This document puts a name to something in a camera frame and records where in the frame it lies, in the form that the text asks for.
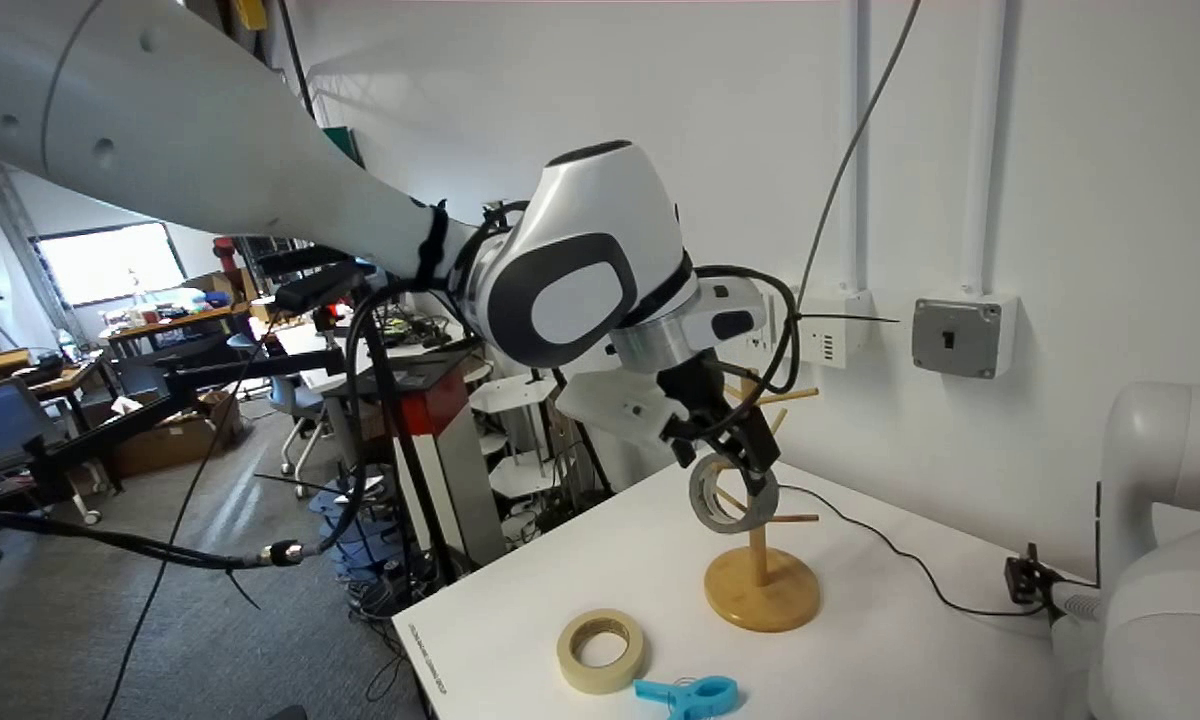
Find bright window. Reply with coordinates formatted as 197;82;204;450
33;217;194;312

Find brown cardboard box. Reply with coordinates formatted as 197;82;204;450
109;394;249;481

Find blue plastic clamp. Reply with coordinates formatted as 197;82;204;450
631;671;744;720

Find grey wall junction box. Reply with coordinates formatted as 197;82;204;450
907;291;1020;385

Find blue chair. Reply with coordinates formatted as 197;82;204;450
0;376;62;488

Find grey hanging cable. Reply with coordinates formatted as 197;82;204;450
788;0;928;306

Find white wall conduit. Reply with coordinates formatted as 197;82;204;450
850;0;882;296
976;0;1030;303

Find blue crate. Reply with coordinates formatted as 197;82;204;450
315;484;414;585

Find white office chair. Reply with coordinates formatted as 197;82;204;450
274;367;354;499

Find white wall socket box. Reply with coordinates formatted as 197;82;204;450
792;282;875;376

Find black robot wrist cable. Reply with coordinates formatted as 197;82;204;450
691;261;810;406

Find white shelf unit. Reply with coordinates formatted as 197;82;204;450
467;373;568;508

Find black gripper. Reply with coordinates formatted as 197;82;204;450
652;347;783;481

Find black boom stand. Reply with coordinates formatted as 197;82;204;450
0;256;375;537

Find wooden work desk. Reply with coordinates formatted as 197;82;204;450
101;296;276;367

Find beige masking tape roll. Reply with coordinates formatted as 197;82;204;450
553;607;658;697

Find thin black dangling cable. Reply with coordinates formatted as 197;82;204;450
97;434;225;720

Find thin black table cable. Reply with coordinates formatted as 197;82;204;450
772;481;1020;621

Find grey masking tape roll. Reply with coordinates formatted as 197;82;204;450
685;450;783;540

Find small black device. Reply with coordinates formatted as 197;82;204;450
1005;544;1072;621

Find thick black cable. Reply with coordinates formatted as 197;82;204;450
0;282;406;576

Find wooden peg rack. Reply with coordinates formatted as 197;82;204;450
701;373;827;634

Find red black cart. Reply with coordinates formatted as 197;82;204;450
382;353;497;568

